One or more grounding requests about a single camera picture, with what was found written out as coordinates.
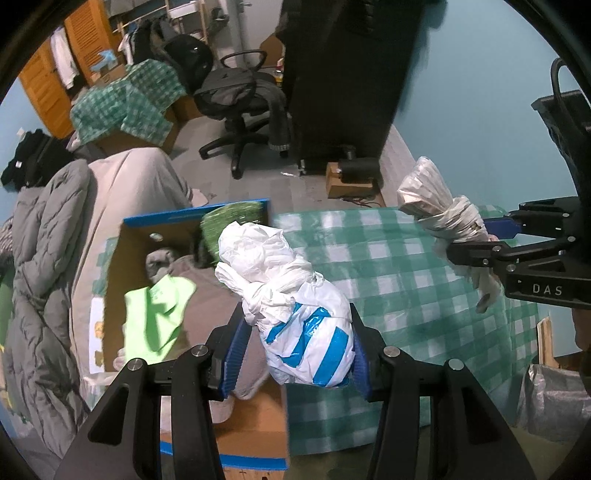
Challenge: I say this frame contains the green mesh scrubber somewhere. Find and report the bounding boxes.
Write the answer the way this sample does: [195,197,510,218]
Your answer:
[199,200,271,260]

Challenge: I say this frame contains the light green cloth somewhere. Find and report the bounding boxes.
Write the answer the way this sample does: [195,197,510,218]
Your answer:
[124,274,197,366]

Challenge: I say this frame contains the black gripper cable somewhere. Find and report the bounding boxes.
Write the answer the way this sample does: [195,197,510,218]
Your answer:
[549,58,583,158]

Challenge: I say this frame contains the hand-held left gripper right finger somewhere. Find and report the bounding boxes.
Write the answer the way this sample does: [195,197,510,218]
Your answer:
[348,305,539,480]

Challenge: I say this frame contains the small brown cardboard box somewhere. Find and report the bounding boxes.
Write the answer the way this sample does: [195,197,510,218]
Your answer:
[325,161,378,200]

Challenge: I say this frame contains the white hanging shirt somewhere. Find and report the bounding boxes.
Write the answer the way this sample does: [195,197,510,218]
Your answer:
[48,28,80,91]

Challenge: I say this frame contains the open brown cardboard box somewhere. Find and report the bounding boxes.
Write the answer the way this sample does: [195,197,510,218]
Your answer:
[90,50,128,86]

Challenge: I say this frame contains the wooden clothes rack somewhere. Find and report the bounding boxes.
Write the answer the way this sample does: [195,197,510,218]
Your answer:
[115,0,209,52]

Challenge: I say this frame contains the printed white cloth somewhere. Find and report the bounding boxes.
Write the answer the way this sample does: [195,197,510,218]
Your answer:
[78,235,122,403]

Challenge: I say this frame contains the white knotted plastic bag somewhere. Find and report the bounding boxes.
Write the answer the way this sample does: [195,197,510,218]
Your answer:
[397,157,504,315]

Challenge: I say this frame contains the blue cardboard box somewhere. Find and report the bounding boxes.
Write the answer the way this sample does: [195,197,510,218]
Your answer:
[102,198,291,472]

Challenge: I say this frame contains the green checkered tablecloth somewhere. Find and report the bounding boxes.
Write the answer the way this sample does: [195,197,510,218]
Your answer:
[272,205,541,456]

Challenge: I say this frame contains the black cylindrical device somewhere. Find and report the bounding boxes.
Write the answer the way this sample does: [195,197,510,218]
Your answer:
[339,157,380,184]

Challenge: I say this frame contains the white blue striped plastic bag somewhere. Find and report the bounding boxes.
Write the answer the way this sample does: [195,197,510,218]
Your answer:
[215,222,356,389]

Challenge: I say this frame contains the dark grey jacket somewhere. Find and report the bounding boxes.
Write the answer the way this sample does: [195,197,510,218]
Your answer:
[194,69,293,156]

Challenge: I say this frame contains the grey plastic bag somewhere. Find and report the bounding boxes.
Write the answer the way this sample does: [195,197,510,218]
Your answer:
[515,364,591,445]

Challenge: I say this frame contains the black office chair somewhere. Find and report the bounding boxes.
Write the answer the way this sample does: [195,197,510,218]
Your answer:
[161,34,296,181]

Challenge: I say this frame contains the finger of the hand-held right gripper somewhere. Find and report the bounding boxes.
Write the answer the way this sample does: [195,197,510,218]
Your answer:
[482,196,580,241]
[445,236,573,280]

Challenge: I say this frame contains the wooden board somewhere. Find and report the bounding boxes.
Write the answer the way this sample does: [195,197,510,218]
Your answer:
[538,316,562,366]

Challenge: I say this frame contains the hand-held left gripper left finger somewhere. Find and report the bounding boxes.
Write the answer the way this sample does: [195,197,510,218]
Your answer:
[53,302,253,480]

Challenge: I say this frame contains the grey puffer jacket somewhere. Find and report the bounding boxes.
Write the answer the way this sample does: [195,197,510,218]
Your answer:
[0,159,94,462]

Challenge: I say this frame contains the green checkered cloth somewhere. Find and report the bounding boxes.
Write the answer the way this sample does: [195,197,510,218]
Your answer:
[71,59,188,145]

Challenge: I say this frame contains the black clothing pile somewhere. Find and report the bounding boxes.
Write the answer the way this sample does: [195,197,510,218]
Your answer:
[0,129,77,191]

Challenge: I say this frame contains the large brown cardboard box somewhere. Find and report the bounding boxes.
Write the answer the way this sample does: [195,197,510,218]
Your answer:
[92,95,205,156]

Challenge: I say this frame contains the light grey garment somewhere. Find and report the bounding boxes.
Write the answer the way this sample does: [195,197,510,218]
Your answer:
[69,148,209,403]

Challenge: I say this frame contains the black wardrobe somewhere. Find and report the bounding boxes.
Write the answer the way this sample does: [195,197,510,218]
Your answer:
[274,0,448,174]

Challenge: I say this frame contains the orange wooden louvre doors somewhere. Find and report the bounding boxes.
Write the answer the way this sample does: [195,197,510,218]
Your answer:
[18,0,123,139]

